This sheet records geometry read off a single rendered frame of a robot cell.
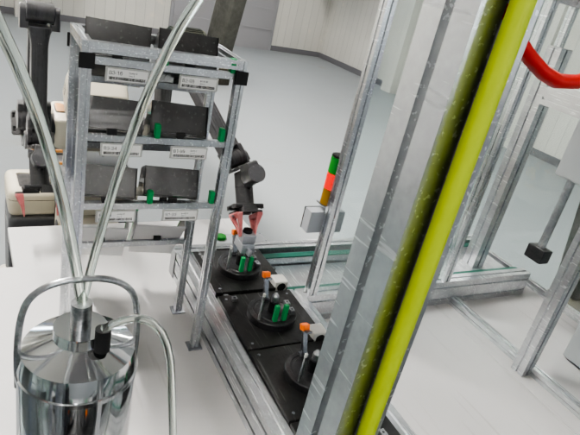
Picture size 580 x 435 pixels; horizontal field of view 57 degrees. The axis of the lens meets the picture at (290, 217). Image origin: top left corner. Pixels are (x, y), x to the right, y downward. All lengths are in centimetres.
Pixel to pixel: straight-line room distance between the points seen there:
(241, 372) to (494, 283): 123
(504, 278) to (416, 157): 198
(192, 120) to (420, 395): 99
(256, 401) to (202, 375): 24
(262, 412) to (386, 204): 98
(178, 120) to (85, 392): 77
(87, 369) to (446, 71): 50
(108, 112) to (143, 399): 68
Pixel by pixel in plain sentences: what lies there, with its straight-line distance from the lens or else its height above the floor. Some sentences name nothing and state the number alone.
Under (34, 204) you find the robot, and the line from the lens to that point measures 253.
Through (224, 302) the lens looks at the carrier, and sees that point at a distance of 158.
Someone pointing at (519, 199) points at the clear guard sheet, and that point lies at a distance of 256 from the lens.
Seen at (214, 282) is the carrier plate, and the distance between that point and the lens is 166.
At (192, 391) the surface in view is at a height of 86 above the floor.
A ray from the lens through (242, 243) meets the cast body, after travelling 167.
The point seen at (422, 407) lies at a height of 86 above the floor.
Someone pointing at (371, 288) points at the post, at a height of 168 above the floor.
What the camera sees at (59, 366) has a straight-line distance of 67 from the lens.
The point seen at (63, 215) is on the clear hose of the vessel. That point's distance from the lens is 60.
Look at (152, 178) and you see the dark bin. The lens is 134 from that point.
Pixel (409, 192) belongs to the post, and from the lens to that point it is 34.
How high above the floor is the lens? 186
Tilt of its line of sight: 24 degrees down
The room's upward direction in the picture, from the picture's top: 13 degrees clockwise
